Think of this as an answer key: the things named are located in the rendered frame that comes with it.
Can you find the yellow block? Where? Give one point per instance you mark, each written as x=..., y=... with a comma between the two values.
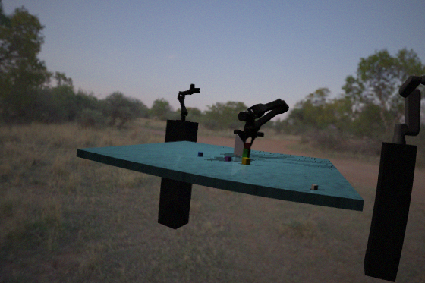
x=246, y=161

